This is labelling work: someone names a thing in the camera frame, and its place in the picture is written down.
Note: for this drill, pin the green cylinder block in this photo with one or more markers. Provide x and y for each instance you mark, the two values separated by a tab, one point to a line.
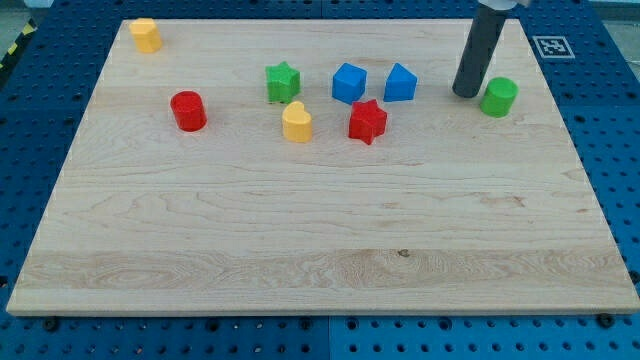
499	96

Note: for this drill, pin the green star block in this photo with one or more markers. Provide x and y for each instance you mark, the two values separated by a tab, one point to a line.
282	83

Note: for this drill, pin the wooden board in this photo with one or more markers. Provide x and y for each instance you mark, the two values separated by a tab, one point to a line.
449	212

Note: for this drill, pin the red cylinder block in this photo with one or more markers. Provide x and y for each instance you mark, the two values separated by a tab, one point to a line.
188	109

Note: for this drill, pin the red star block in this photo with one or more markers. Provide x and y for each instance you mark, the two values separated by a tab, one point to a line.
367	121

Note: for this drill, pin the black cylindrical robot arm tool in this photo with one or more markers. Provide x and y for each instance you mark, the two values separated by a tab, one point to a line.
481	42

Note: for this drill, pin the white fiducial marker tag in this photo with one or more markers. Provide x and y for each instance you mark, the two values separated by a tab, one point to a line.
553	47

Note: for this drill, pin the blue triangle block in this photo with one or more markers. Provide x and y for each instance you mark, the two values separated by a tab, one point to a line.
400	84

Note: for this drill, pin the yellow heart block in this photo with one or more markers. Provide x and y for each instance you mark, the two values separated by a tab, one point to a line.
297	123

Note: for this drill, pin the blue cube block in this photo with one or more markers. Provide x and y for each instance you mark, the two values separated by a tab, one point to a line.
348	83

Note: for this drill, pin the yellow hexagon block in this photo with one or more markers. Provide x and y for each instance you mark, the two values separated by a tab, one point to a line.
146	35

